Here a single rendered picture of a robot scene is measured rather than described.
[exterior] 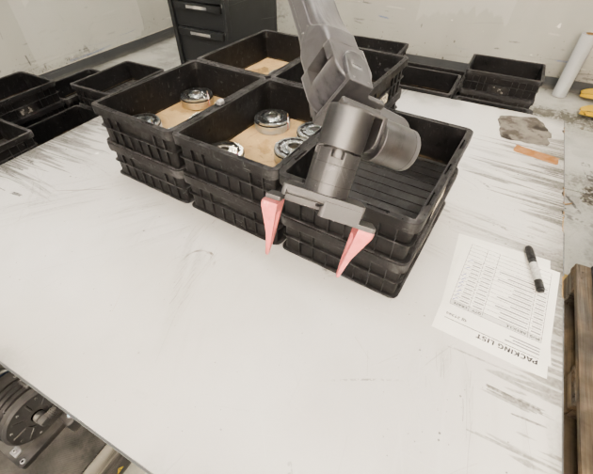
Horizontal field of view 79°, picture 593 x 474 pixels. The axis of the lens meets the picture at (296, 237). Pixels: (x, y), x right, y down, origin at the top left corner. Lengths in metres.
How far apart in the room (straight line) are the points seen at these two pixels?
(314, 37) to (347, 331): 0.53
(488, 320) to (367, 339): 0.26
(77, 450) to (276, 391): 0.73
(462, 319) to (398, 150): 0.46
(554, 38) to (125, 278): 3.87
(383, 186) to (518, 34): 3.34
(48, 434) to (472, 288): 1.18
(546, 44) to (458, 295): 3.46
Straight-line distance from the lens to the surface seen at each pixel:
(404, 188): 0.90
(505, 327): 0.86
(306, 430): 0.67
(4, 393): 1.24
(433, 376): 0.75
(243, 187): 0.84
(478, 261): 0.96
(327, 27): 0.52
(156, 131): 0.95
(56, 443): 1.33
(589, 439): 1.53
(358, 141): 0.43
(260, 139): 1.05
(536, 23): 4.10
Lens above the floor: 1.34
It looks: 45 degrees down
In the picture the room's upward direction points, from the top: straight up
